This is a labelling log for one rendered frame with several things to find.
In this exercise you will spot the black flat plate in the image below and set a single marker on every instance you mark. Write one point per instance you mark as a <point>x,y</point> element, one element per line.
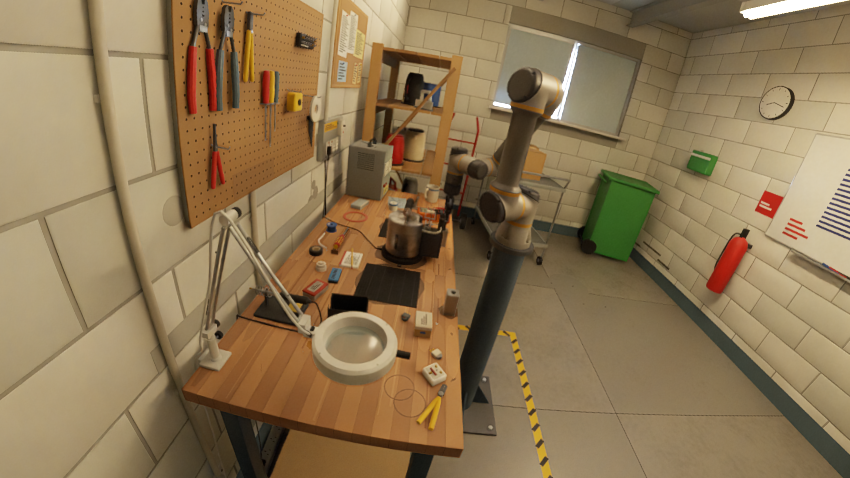
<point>272,311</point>

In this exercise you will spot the black kettle base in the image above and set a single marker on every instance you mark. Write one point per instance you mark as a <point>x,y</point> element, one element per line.
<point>402,260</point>

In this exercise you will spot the dark small disc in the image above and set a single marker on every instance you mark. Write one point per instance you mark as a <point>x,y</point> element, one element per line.
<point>406,316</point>

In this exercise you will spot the white tape roll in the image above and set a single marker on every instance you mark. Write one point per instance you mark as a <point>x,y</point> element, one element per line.
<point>317,266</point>

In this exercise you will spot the cork notice board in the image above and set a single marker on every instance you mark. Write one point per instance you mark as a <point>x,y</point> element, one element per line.
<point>349,43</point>

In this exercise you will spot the white small box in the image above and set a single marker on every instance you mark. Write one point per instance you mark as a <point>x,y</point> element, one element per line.
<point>423,323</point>

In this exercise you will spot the white mug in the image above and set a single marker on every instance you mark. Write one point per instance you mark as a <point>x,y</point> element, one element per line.
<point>432,194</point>

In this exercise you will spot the black small stand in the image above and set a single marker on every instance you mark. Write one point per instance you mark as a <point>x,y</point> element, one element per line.
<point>348,304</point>

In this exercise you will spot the white wall socket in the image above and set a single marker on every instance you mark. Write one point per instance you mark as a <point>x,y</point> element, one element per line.
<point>328,139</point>

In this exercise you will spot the red flat box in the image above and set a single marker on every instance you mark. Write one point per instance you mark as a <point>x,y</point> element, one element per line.
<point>315,288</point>

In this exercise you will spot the white cylindrical canister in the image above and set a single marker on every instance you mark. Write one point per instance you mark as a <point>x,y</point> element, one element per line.
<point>414,145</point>

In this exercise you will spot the black bit holder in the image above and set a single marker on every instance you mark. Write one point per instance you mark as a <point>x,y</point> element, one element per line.
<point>305,40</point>

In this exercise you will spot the yellow tape measure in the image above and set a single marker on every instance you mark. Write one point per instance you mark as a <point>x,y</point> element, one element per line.
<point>294,101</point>

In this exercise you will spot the cardboard box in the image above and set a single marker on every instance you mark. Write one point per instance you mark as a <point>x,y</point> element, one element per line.
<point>534,164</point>

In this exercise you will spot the window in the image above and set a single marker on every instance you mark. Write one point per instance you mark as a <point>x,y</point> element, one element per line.
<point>598,86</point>

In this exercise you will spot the green wall box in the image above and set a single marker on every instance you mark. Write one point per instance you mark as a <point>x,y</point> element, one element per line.
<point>702,163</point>

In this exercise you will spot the white wall pipe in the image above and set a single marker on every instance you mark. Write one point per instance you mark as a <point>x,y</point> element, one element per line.
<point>123,166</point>

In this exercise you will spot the small grey tin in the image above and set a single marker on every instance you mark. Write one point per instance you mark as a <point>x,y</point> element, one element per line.
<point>393,204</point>

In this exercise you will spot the red wall sign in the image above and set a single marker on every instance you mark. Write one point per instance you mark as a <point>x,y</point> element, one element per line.
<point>770,204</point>

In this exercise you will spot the grey flat block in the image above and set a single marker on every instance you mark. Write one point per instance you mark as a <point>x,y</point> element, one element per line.
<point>360,204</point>

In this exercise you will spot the white socket plate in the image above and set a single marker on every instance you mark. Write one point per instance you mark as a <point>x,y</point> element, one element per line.
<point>434,374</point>

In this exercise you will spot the black ribbed mat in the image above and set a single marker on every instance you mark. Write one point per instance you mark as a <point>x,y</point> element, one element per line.
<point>388,285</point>

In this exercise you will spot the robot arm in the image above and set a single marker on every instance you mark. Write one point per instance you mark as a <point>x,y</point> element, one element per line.
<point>524,143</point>

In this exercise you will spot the round wall clock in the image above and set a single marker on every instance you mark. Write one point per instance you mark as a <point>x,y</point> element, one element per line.
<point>776,103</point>

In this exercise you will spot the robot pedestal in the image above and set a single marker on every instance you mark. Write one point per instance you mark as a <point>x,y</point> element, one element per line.
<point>491,312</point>

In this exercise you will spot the blue container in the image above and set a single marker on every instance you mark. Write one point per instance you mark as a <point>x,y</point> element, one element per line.
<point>435,94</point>

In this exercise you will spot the green wheelie bin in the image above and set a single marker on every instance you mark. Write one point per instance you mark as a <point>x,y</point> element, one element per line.
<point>617,216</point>

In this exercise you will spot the white card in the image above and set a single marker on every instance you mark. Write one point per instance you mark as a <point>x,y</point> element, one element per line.
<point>351,260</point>

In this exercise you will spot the red fire extinguisher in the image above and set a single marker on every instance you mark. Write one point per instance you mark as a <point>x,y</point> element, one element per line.
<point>725,266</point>

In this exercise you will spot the grey cylinder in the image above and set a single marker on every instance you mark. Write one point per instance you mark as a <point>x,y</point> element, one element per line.
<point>451,303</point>

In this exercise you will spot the ceiling light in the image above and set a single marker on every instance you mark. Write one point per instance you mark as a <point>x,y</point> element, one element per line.
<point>790,6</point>

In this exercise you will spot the grey power supply box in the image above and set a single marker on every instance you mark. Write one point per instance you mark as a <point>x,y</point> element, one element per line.
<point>368,171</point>

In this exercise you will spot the steel kettle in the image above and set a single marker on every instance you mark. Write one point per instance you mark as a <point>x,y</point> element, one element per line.
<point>404,232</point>

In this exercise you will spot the white magnifier lamp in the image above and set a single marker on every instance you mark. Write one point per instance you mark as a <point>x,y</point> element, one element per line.
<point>354,346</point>

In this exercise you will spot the wooden shelf unit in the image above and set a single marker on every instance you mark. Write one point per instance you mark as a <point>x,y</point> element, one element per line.
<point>448,113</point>

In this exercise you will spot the metal trolley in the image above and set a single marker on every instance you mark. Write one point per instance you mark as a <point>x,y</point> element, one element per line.
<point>551,199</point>

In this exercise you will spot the white wall board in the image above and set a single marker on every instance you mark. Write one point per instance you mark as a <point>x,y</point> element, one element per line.
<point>820,206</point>

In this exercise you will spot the red can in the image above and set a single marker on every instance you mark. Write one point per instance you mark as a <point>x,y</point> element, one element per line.
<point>398,151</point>

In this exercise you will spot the black tape roll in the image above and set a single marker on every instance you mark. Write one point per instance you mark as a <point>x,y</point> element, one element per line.
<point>312,251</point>

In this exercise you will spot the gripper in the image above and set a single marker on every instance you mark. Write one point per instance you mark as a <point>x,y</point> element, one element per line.
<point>453,204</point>

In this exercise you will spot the brown pegboard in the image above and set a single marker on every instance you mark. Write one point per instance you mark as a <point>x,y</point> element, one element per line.
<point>266,153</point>

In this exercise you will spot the blue block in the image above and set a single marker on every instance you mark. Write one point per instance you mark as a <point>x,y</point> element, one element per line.
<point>334,275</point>

